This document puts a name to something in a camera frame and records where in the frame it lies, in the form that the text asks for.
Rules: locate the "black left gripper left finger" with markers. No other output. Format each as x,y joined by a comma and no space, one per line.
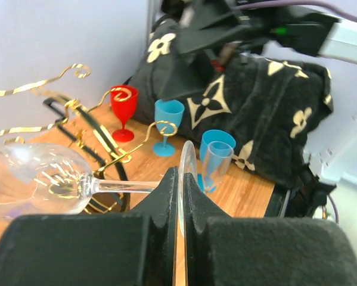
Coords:
131,248

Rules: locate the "red wine glass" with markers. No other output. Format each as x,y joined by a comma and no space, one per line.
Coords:
124,100

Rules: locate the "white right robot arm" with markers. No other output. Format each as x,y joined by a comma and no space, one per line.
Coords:
313,28

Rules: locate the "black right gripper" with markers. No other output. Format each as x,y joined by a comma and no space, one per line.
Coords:
215,29

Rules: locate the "clear wine glass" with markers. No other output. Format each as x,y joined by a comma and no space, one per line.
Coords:
45,178
215,165

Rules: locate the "black floral blanket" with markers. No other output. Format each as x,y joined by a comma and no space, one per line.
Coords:
268,106

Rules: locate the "gold wire wine glass rack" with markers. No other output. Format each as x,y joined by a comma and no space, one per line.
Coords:
118,156

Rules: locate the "blue wine glass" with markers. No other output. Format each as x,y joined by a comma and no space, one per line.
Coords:
169,111
208,137

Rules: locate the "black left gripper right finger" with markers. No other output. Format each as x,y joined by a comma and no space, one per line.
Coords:
225,250

